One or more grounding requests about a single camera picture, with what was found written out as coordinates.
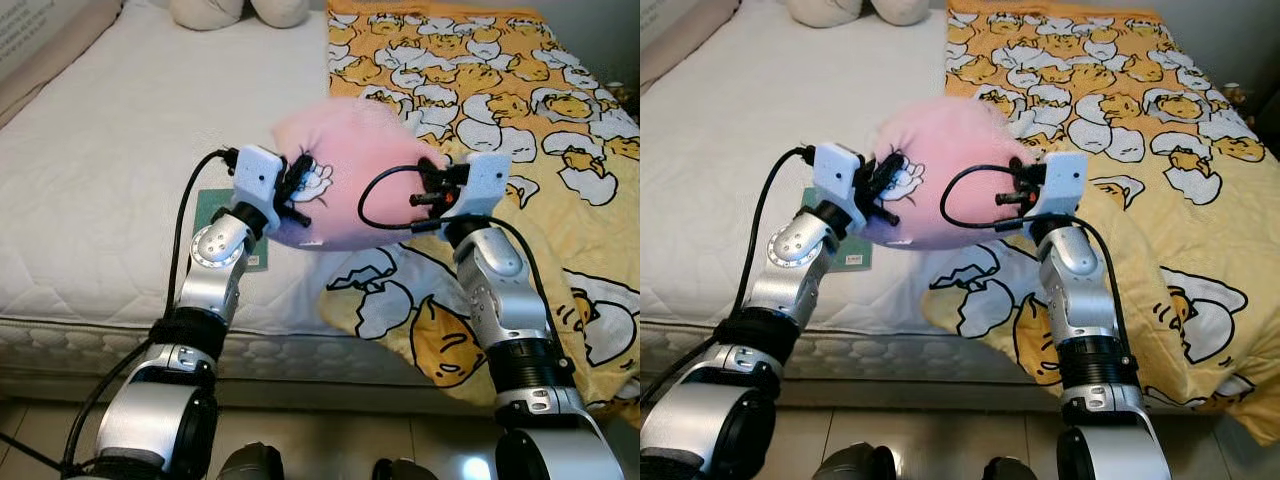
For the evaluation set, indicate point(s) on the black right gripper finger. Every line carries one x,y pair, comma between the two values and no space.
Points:
1008,198
427,198
432,173
1020,170

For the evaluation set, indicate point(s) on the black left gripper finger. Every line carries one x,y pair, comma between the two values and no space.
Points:
881,215
297,215
301,166
882,164

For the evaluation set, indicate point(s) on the pink plush pillow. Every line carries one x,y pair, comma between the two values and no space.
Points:
360,150
950,150

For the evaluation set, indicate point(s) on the green and red book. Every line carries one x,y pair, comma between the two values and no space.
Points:
212,205
860,255

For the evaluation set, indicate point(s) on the yellow cartoon egg duvet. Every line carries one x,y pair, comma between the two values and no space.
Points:
1130,90
500,90

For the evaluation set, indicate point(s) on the white quilted mattress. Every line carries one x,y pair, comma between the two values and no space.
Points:
730,150
120,150

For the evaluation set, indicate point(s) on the beige plush toy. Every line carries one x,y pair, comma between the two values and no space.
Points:
860,10
240,10

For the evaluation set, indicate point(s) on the dark robot left leg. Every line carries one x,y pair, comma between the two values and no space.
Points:
250,463
855,463

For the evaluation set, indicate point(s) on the dark robot leg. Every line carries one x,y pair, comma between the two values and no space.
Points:
855,463
250,463
1010,470
400,470

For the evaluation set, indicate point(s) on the dark robot right leg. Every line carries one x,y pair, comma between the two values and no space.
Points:
400,470
1010,470

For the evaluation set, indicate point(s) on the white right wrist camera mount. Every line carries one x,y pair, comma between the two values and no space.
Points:
1065,183
490,183

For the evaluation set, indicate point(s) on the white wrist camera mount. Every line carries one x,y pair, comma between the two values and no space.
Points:
1065,183
490,183
837,178
255,180

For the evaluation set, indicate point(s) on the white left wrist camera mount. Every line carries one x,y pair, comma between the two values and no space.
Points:
837,178
255,180

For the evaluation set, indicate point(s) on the beige bed frame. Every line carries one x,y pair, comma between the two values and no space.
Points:
690,40
75,50

